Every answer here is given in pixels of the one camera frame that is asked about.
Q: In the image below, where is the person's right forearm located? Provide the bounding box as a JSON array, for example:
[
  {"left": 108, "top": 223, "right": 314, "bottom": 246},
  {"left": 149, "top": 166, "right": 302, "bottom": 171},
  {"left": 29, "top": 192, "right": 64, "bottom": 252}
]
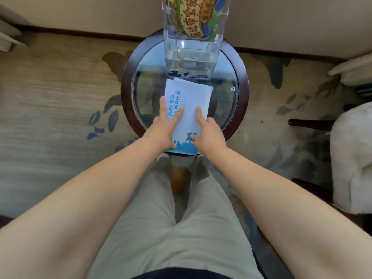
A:
[{"left": 203, "top": 145, "right": 372, "bottom": 279}]

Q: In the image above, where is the person's right hand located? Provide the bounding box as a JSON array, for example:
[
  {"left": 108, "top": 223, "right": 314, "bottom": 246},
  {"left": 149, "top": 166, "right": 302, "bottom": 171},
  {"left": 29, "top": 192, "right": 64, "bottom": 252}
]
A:
[{"left": 189, "top": 106, "right": 227, "bottom": 156}]

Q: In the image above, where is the colourful map brochure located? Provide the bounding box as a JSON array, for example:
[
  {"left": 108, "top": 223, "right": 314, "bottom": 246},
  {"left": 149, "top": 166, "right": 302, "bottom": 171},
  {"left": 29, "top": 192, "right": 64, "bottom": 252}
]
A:
[{"left": 165, "top": 0, "right": 229, "bottom": 41}]

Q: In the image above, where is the dark grey curtain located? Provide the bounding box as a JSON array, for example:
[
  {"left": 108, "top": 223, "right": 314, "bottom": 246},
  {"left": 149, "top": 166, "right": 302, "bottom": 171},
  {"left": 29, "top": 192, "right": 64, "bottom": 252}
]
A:
[{"left": 356, "top": 83, "right": 372, "bottom": 98}]

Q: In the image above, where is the person's dark top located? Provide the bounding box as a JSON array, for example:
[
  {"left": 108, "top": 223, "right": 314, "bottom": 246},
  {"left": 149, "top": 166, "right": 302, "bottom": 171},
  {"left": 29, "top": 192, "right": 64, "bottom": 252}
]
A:
[{"left": 139, "top": 267, "right": 233, "bottom": 279}]

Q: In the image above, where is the light blue calligraphy brochure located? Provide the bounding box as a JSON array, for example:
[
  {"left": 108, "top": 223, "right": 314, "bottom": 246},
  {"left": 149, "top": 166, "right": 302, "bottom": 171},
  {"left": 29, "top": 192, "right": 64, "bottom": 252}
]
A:
[{"left": 164, "top": 78, "right": 214, "bottom": 157}]

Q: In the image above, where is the clear acrylic brochure holder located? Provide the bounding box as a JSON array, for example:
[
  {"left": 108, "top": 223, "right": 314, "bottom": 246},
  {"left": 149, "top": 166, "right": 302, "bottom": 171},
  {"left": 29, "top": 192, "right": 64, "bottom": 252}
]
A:
[{"left": 161, "top": 0, "right": 232, "bottom": 81}]

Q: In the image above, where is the white sheer curtain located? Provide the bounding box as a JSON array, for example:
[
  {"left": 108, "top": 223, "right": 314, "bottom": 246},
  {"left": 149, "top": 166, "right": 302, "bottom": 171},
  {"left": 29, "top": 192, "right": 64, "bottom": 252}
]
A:
[
  {"left": 0, "top": 4, "right": 28, "bottom": 53},
  {"left": 327, "top": 52, "right": 372, "bottom": 88}
]

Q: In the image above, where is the small round side table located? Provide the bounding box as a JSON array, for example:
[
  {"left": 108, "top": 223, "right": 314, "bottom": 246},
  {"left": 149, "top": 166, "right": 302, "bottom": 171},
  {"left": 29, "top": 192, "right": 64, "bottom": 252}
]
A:
[{"left": 121, "top": 28, "right": 250, "bottom": 157}]

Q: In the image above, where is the person's left forearm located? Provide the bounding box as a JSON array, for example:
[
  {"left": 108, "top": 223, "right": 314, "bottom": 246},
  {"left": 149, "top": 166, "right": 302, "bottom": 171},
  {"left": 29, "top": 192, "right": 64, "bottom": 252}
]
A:
[{"left": 0, "top": 136, "right": 163, "bottom": 279}]

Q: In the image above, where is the person's left hand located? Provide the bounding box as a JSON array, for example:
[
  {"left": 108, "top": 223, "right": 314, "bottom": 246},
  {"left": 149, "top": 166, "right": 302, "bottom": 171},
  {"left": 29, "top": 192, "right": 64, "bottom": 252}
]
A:
[{"left": 142, "top": 96, "right": 185, "bottom": 153}]

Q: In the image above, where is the beige dining chair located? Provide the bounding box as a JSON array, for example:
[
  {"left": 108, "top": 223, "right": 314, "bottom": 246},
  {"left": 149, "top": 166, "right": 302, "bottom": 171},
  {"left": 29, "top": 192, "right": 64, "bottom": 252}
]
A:
[{"left": 288, "top": 101, "right": 372, "bottom": 230}]

